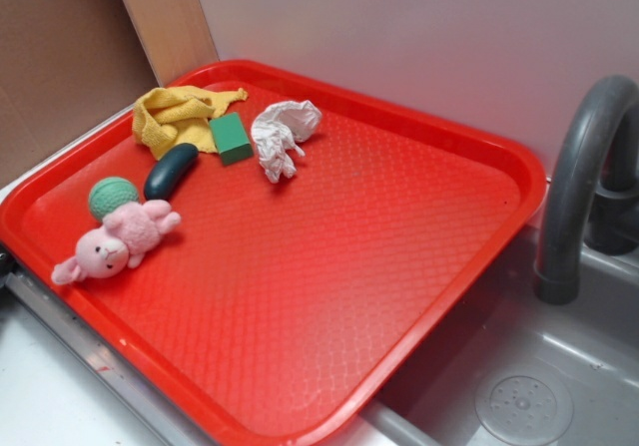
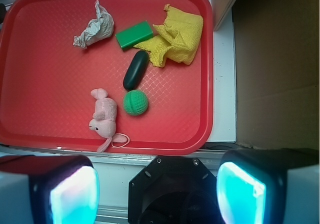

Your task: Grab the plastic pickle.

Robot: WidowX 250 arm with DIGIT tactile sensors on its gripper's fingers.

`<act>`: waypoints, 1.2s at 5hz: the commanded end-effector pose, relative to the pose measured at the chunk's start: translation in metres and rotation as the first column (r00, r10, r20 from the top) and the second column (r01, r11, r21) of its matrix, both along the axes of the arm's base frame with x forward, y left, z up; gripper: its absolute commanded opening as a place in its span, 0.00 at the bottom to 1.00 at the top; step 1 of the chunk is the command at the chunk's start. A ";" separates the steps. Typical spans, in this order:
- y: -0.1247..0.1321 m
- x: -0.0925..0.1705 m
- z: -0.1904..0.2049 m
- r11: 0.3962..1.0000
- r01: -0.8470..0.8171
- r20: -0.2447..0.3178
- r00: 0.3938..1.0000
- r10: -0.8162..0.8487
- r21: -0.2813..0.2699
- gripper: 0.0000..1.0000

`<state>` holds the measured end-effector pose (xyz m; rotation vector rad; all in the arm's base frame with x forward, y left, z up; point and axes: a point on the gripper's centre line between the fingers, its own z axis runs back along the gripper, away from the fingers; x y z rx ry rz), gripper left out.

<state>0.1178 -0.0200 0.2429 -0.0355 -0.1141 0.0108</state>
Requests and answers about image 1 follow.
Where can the dark green plastic pickle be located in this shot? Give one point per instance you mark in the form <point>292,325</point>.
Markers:
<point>168,171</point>

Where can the red plastic tray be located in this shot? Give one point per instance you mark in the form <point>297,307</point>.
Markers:
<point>275,311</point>

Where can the green rectangular block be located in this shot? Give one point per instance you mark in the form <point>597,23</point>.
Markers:
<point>231,139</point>

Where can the yellow cloth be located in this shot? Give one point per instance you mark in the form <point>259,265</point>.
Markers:
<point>166,117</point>

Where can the pink plush bunny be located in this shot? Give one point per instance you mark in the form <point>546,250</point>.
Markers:
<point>122,241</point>

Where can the teal textured ball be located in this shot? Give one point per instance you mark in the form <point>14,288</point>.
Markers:
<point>109,194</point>

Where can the grey plastic sink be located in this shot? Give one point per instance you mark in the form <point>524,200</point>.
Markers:
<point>505,368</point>

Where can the wooden board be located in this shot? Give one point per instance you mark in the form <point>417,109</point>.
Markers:
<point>174,34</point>

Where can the grey plastic faucet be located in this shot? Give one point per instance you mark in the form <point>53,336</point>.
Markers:
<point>593,195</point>

